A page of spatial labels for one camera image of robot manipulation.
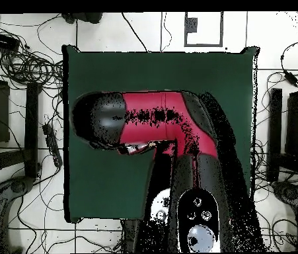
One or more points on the grey square frame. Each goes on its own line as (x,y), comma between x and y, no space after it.
(203,45)

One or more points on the black adapter box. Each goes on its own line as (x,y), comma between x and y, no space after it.
(2,41)

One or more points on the black rolling chair base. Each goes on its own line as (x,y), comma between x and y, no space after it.
(85,17)

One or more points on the black metal frame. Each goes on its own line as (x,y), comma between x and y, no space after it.
(31,127)

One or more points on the black metal bar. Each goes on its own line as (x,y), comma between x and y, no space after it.
(275,132)

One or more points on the long black power strip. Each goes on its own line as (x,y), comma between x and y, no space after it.
(52,145)

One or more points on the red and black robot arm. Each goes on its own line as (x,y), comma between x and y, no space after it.
(151,119)

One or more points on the dark chair base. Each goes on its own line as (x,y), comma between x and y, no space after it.
(288,193)

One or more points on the grey chair base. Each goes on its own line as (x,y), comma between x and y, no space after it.
(3,211)

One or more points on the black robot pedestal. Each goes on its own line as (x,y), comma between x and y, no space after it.
(130,235)

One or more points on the dark green table cloth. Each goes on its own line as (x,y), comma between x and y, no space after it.
(106,185)

